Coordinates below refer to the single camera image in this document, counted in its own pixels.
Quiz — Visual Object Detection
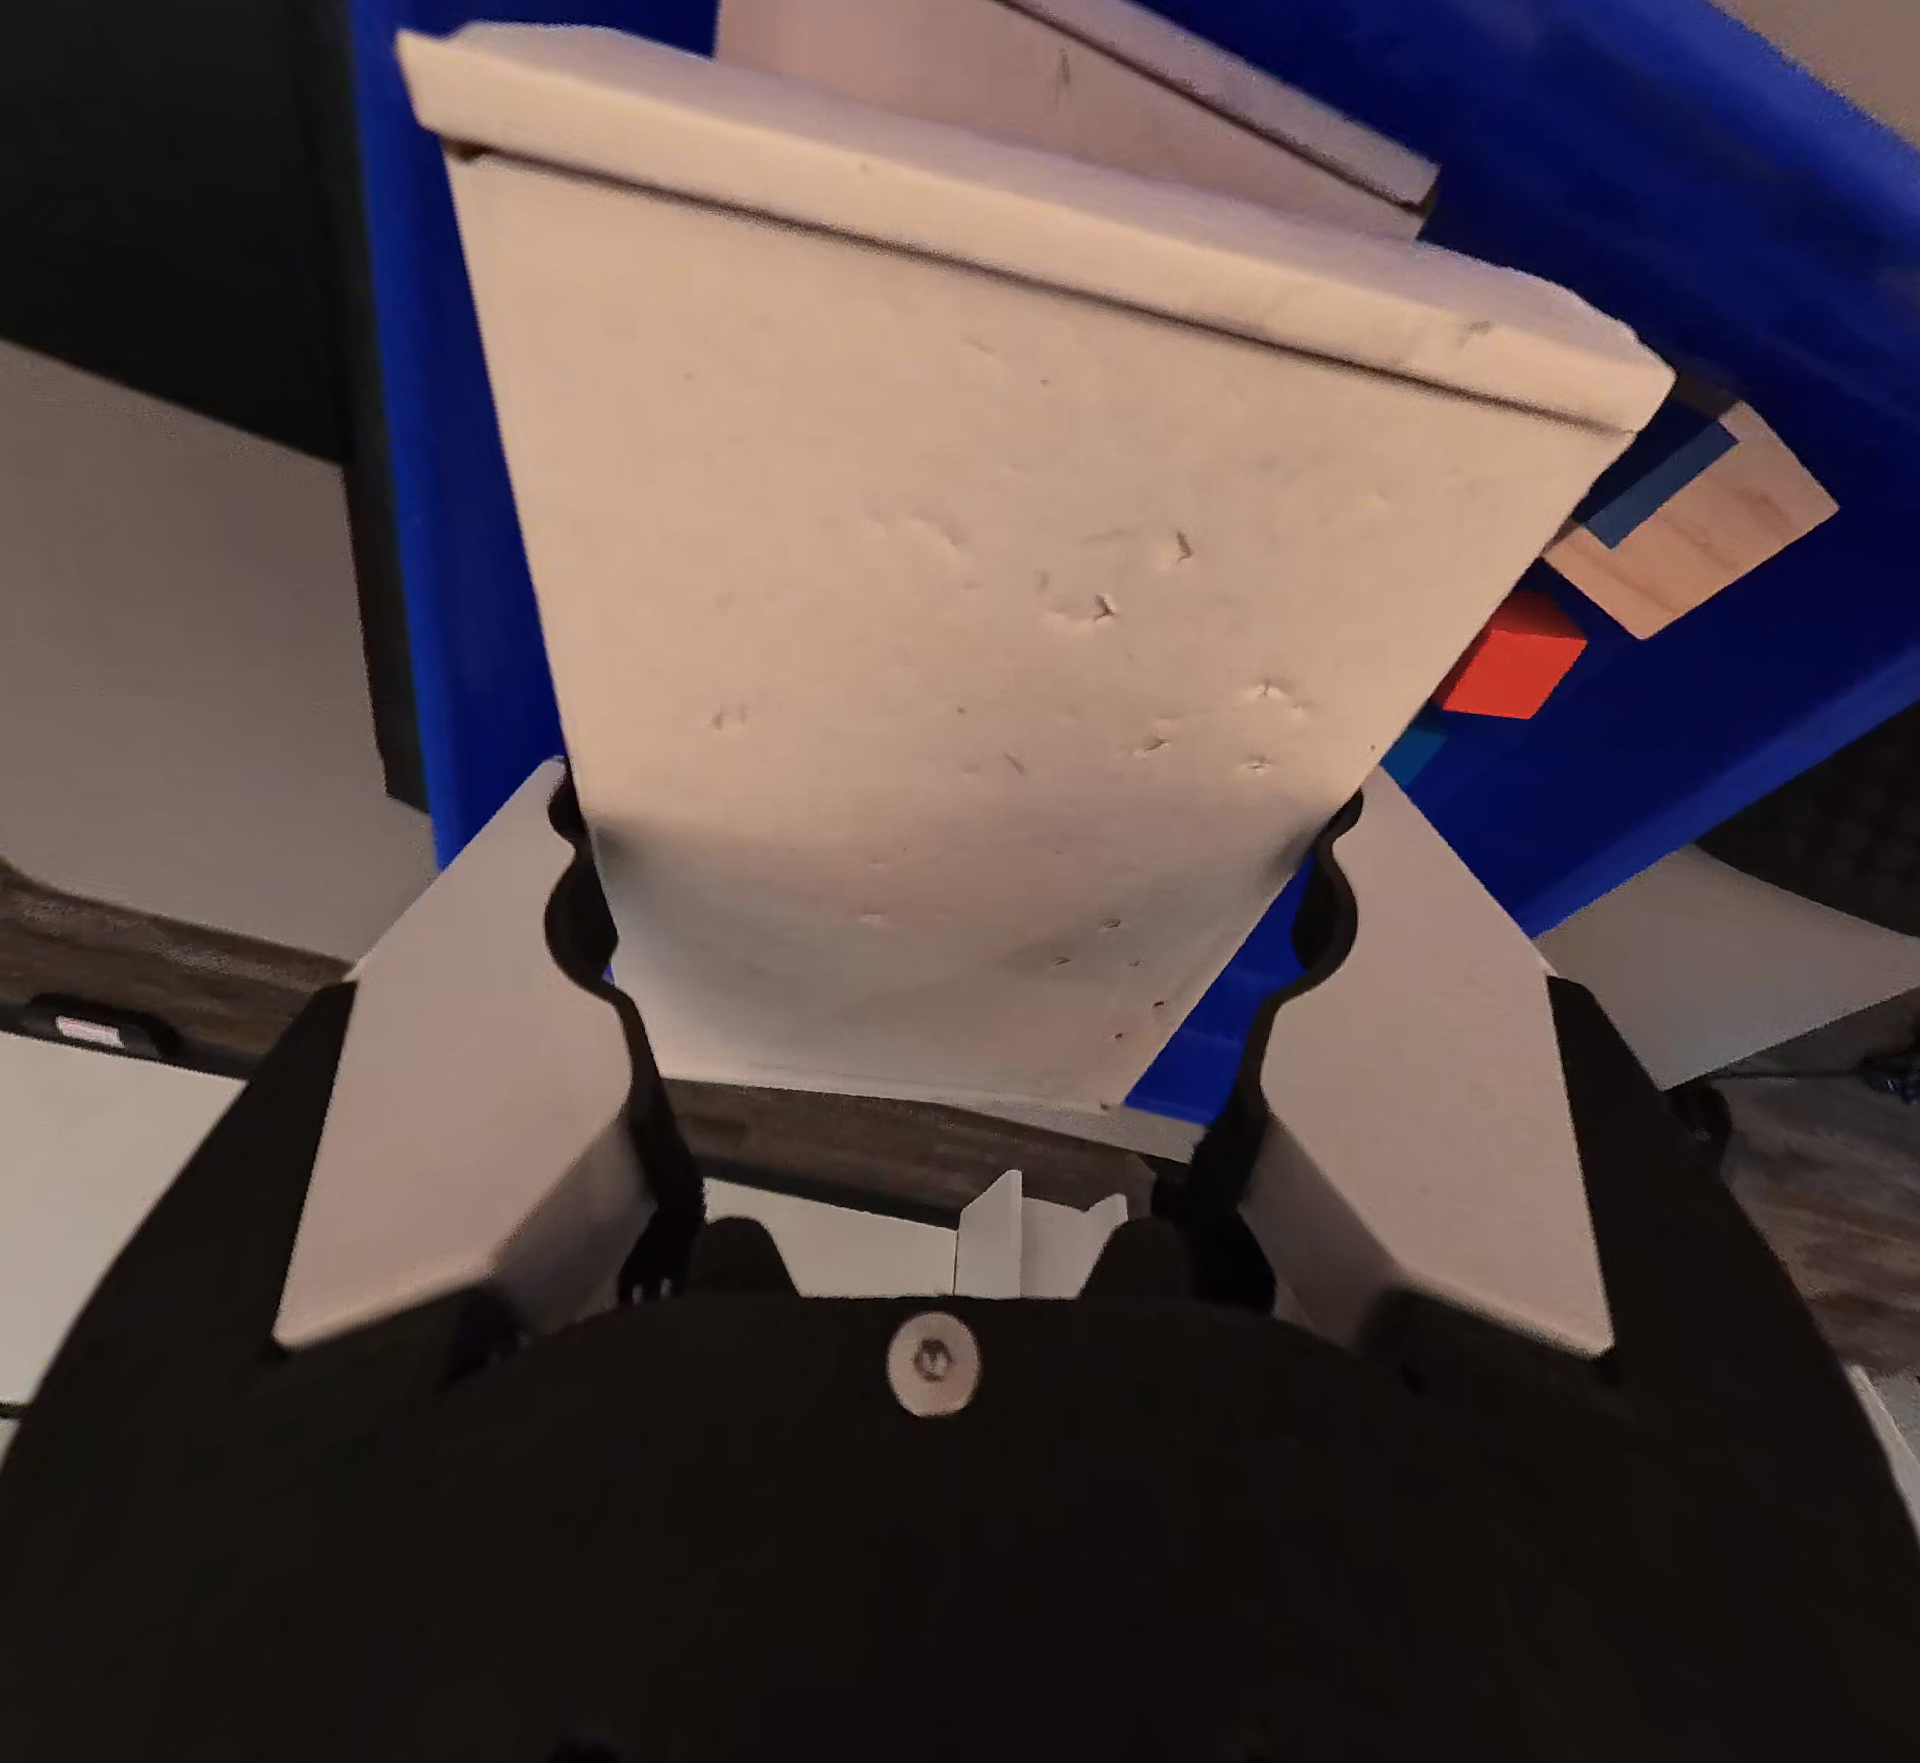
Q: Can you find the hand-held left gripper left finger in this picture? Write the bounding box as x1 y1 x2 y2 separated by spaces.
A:
275 757 706 1353

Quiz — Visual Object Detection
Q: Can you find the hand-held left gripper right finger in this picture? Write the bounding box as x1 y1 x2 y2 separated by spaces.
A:
1238 768 1621 1357

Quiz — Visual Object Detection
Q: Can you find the small red cube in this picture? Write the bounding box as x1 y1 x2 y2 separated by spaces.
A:
1428 590 1591 722

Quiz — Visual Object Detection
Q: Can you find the wooden cube with blue stripe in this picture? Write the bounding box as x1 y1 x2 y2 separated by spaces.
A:
1547 400 1840 643

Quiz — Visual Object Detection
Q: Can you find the white cardboard mailer box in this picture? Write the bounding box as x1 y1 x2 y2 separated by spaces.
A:
395 23 1677 1118
716 0 1440 245

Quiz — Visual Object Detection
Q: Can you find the blue plastic bin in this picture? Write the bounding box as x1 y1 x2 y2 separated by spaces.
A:
332 0 1920 1130

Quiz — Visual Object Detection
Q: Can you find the black floor device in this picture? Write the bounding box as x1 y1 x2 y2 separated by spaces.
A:
28 996 184 1064

